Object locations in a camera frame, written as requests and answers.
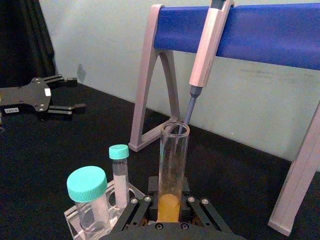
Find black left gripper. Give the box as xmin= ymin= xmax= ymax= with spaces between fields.
xmin=0 ymin=74 xmax=87 ymax=123

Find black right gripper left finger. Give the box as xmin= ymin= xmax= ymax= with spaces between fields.
xmin=116 ymin=175 xmax=161 ymax=233

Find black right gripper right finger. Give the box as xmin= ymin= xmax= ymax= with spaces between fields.
xmin=179 ymin=177 xmax=233 ymax=233

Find glass tube with orange liquid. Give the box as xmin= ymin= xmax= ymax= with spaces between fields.
xmin=158 ymin=120 xmax=191 ymax=224

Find small vial with teal cap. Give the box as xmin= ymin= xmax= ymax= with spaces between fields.
xmin=108 ymin=144 xmax=131 ymax=210

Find black table cloth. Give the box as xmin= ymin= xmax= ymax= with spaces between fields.
xmin=0 ymin=81 xmax=320 ymax=240

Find clear jar with teal cap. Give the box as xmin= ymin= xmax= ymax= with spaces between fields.
xmin=66 ymin=165 xmax=111 ymax=234

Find clear acrylic tube rack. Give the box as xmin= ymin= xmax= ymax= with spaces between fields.
xmin=63 ymin=179 xmax=146 ymax=240

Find black curtain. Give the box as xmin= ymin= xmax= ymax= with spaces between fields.
xmin=0 ymin=0 xmax=56 ymax=88

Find grey pipette with blue tip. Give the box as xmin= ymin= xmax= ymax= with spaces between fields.
xmin=174 ymin=0 xmax=236 ymax=151

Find grey stand with blue bar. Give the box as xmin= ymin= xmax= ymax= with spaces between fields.
xmin=128 ymin=2 xmax=320 ymax=237

